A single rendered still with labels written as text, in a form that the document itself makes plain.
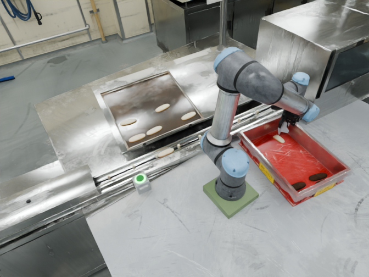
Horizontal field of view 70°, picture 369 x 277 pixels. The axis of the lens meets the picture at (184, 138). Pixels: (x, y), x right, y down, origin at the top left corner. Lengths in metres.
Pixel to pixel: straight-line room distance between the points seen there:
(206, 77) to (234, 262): 1.20
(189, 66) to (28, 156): 1.99
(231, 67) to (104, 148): 1.00
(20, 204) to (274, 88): 1.23
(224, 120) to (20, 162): 2.48
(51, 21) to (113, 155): 3.55
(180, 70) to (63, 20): 3.22
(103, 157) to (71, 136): 0.32
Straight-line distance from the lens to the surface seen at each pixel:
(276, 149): 1.57
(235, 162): 1.13
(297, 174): 1.48
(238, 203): 1.29
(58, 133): 1.90
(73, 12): 4.88
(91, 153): 1.66
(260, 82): 0.89
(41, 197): 1.45
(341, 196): 1.48
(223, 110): 1.05
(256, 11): 3.68
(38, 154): 3.15
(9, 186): 1.76
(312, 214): 1.37
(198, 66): 1.98
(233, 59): 0.94
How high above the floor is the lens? 1.95
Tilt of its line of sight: 45 degrees down
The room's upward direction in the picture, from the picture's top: 6 degrees counter-clockwise
